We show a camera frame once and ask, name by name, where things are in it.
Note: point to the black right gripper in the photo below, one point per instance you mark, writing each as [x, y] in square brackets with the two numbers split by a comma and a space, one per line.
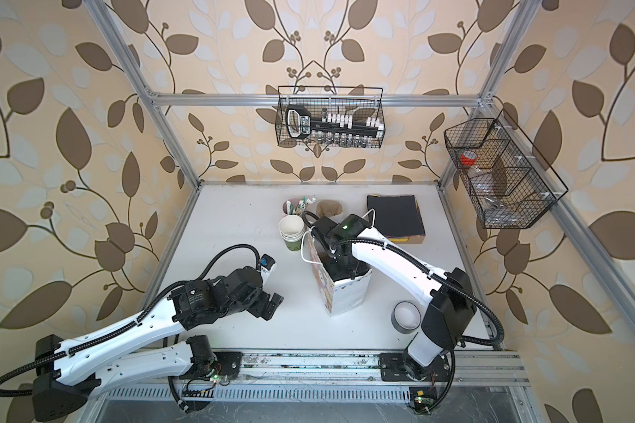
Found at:
[334, 275]

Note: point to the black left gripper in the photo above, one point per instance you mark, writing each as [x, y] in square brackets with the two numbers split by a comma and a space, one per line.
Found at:
[265, 311]

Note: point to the white paper gift bag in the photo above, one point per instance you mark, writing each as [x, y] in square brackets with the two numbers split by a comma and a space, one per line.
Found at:
[338, 296]

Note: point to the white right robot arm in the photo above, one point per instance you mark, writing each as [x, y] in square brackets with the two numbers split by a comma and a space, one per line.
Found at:
[451, 314]

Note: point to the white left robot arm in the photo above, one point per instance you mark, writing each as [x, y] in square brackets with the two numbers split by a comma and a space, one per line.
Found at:
[67, 372]

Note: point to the stack of pulp cup carriers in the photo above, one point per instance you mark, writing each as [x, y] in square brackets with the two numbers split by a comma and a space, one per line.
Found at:
[330, 209]

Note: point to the stack of paper cups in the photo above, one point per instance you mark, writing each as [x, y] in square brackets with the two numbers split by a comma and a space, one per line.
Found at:
[291, 229]

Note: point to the cardboard napkin box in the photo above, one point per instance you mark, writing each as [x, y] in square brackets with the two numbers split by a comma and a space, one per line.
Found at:
[396, 219]

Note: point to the stack of coloured napkins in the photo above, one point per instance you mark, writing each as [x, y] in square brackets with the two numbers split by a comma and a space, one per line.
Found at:
[396, 215]

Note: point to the pink cup of sachets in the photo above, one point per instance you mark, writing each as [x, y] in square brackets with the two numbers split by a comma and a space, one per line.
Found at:
[296, 206]

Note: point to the grey tape roll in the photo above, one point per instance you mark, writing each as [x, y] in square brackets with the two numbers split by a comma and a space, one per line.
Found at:
[406, 317]

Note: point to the black socket set rack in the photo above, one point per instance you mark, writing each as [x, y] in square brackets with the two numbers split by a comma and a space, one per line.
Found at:
[300, 124]

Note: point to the plastic bottle red cap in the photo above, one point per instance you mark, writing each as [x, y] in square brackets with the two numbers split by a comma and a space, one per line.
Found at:
[480, 181]

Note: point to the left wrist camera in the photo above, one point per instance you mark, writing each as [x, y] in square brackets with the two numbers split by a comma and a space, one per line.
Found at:
[267, 265]

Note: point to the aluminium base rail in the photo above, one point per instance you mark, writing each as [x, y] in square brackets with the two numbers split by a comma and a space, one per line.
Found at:
[333, 376]

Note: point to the black wire basket centre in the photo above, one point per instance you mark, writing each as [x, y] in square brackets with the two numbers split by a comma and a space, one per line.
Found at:
[360, 101]

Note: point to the black wire basket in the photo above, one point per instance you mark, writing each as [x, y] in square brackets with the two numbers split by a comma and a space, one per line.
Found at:
[526, 186]
[360, 101]

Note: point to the black wire basket right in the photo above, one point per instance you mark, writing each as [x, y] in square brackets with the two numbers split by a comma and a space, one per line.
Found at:
[526, 186]

